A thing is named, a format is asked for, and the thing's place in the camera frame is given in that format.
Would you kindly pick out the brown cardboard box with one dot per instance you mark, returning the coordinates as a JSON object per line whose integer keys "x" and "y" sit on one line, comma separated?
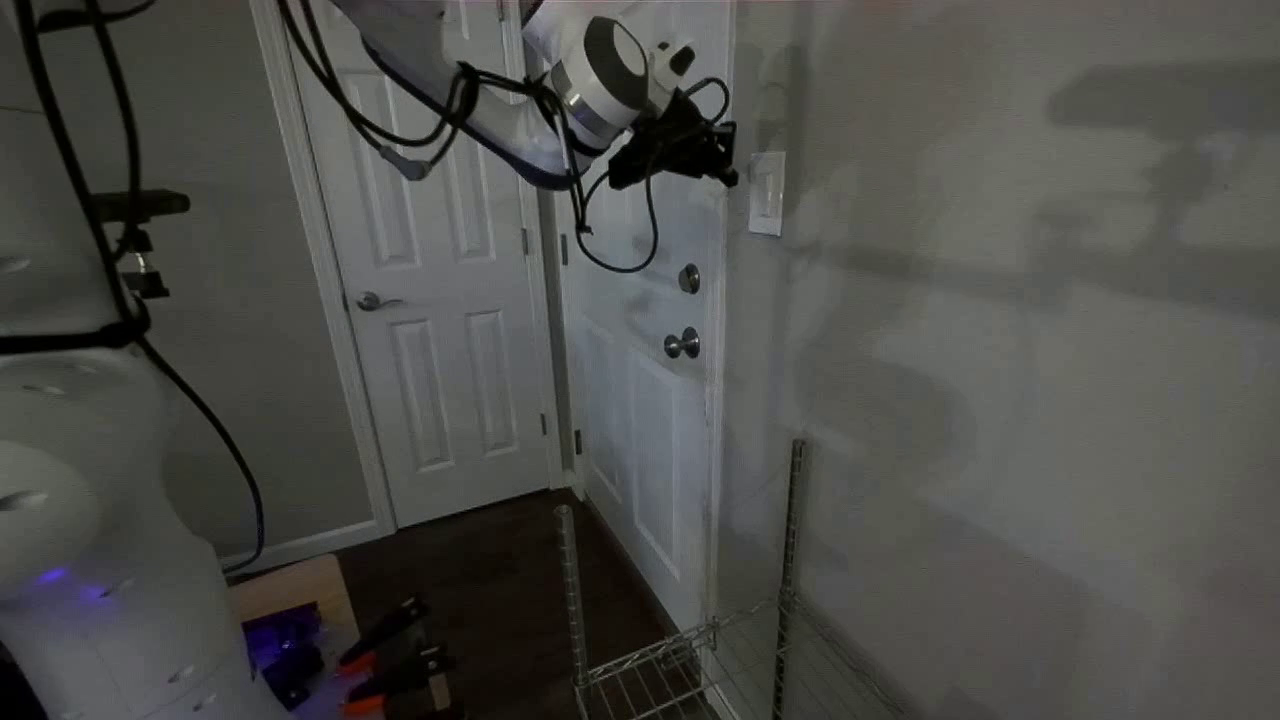
{"x": 292, "y": 585}

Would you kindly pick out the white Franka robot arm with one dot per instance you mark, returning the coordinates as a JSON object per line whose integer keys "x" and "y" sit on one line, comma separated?
{"x": 105, "y": 562}

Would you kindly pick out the white light switch plate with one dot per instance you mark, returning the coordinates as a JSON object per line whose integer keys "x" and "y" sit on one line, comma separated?
{"x": 766, "y": 195}

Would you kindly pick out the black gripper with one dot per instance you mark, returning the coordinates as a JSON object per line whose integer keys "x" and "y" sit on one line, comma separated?
{"x": 704, "y": 148}

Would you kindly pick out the black box with blue light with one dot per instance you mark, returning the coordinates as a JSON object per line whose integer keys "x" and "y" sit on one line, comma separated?
{"x": 284, "y": 652}

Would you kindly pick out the black camera on stand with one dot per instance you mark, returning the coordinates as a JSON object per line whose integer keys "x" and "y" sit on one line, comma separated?
{"x": 142, "y": 205}

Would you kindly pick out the dark metal rack pole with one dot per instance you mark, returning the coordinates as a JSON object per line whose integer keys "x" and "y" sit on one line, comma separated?
{"x": 795, "y": 573}

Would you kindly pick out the grey metal rack pole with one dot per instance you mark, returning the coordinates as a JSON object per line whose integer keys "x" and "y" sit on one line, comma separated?
{"x": 572, "y": 601}

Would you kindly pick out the orange and black clamp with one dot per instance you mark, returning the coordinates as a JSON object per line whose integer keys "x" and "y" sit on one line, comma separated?
{"x": 386, "y": 652}

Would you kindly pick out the silver deadbolt lock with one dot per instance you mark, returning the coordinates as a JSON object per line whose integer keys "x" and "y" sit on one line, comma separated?
{"x": 691, "y": 277}

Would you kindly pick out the white entry door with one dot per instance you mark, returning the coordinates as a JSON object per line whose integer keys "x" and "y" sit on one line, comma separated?
{"x": 642, "y": 400}

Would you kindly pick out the silver round door knob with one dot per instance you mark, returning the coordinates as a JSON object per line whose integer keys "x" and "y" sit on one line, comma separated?
{"x": 681, "y": 344}

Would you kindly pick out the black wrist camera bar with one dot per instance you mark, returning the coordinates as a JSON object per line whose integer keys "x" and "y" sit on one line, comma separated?
{"x": 647, "y": 148}

